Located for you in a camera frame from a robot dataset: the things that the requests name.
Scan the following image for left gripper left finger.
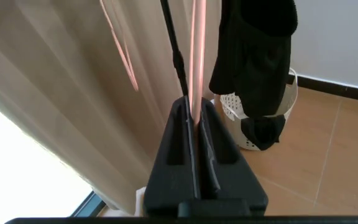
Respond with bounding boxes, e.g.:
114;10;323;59
144;95;201;217

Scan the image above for black shorts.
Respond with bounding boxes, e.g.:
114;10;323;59
209;0;298;119

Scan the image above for black clothes rack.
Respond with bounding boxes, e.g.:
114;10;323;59
159;0;190;97

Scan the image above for beige curtain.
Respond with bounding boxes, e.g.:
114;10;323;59
0;0;223;215

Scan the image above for white laundry basket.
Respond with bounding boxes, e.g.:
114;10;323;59
219;67;298;152

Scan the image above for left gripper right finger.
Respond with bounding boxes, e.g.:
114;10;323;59
199;96;269;217

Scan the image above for pink clothes hanger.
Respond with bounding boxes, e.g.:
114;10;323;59
99;0;140;92
188;0;208;127

